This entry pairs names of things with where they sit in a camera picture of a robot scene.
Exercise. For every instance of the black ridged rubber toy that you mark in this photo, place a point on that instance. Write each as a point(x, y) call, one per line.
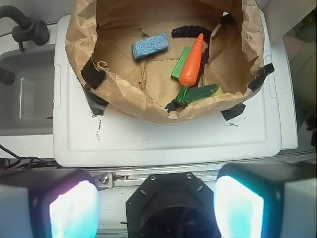
point(194, 31)

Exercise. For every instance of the black faucet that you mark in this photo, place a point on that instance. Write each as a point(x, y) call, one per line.
point(27, 29)

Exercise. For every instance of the blue sponge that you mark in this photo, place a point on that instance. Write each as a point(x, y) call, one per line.
point(150, 45)

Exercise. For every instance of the grey sink basin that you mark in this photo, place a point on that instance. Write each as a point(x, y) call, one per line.
point(26, 106)

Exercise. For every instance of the brown paper bag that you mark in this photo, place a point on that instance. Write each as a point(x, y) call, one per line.
point(99, 48)

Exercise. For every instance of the white plastic bin lid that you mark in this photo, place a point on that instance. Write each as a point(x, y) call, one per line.
point(83, 140)

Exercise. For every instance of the green rectangular block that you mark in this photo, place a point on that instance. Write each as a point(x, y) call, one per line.
point(180, 63)

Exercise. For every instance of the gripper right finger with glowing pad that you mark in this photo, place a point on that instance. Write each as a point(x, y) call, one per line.
point(266, 200)

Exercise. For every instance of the orange toy carrot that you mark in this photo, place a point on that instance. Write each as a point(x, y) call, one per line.
point(189, 73)

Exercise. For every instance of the aluminium frame rail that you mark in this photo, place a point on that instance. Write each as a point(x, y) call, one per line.
point(134, 176)

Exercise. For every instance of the green and yellow sponge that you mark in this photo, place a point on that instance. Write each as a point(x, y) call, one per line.
point(198, 93)

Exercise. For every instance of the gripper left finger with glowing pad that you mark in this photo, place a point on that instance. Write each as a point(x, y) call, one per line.
point(48, 203)

